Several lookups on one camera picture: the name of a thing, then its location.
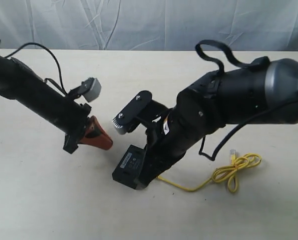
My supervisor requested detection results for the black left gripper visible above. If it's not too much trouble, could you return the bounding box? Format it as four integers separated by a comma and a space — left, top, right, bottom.
63, 103, 113, 153

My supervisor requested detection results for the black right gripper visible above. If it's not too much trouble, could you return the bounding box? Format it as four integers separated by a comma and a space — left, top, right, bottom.
138, 117, 189, 188

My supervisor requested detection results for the yellow ethernet cable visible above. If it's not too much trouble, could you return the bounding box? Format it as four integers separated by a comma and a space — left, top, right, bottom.
157, 148, 262, 193

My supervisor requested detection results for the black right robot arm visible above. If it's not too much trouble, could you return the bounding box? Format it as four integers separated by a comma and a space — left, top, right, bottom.
136, 58, 298, 188

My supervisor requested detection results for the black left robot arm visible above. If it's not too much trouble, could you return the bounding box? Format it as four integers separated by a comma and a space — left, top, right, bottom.
0, 56, 113, 154

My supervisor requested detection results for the grey wrinkled backdrop curtain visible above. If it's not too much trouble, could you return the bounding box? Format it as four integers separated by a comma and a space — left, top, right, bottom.
0, 0, 298, 51

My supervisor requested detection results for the black network switch box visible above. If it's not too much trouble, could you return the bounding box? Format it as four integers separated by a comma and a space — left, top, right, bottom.
112, 145, 145, 190

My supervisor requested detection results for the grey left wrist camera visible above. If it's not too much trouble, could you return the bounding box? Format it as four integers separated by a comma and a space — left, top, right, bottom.
68, 77, 102, 103

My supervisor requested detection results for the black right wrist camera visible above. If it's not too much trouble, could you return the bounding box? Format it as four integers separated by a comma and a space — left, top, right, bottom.
112, 90, 168, 135

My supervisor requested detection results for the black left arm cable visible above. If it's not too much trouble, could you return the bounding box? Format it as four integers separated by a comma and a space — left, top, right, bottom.
0, 38, 72, 97

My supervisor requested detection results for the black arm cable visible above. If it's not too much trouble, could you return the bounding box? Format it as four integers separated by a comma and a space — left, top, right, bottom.
0, 38, 72, 97
195, 39, 298, 161

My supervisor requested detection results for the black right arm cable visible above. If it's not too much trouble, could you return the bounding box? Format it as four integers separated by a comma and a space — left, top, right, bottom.
195, 39, 298, 161

